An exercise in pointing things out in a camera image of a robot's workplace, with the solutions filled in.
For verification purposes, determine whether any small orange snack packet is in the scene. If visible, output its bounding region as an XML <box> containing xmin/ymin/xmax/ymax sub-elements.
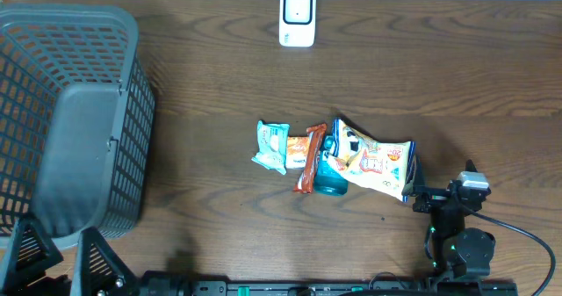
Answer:
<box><xmin>285</xmin><ymin>136</ymin><xmax>310</xmax><ymax>170</ymax></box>

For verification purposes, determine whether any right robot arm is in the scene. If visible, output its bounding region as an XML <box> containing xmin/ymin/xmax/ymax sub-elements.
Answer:
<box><xmin>403</xmin><ymin>158</ymin><xmax>495</xmax><ymax>280</ymax></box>

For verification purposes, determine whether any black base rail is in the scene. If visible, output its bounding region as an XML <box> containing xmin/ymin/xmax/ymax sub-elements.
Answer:
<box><xmin>138</xmin><ymin>271</ymin><xmax>519</xmax><ymax>296</ymax></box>

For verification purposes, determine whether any orange snack bar wrapper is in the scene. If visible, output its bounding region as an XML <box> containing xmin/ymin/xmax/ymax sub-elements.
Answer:
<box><xmin>293</xmin><ymin>123</ymin><xmax>328</xmax><ymax>194</ymax></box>

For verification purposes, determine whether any mint green wipes pack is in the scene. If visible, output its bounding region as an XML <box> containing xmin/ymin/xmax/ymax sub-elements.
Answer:
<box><xmin>252</xmin><ymin>120</ymin><xmax>290</xmax><ymax>175</ymax></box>

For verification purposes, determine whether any grey plastic mesh basket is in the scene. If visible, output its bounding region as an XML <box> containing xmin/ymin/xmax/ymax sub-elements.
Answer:
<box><xmin>1</xmin><ymin>4</ymin><xmax>155</xmax><ymax>249</ymax></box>

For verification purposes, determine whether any teal Listerine mouthwash bottle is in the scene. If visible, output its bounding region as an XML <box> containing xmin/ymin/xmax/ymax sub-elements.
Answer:
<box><xmin>313</xmin><ymin>135</ymin><xmax>349</xmax><ymax>197</ymax></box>

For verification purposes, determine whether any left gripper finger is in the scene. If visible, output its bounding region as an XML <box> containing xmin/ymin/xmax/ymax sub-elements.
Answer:
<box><xmin>1</xmin><ymin>216</ymin><xmax>63</xmax><ymax>292</ymax></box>
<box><xmin>70</xmin><ymin>227</ymin><xmax>139</xmax><ymax>296</ymax></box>

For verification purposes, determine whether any white barcode scanner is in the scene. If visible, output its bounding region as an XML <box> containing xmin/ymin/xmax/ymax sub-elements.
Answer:
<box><xmin>278</xmin><ymin>0</ymin><xmax>317</xmax><ymax>47</ymax></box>

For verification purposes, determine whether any yellow chips bag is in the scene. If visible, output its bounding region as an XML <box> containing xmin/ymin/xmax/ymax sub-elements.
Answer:
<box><xmin>327</xmin><ymin>118</ymin><xmax>416</xmax><ymax>201</ymax></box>

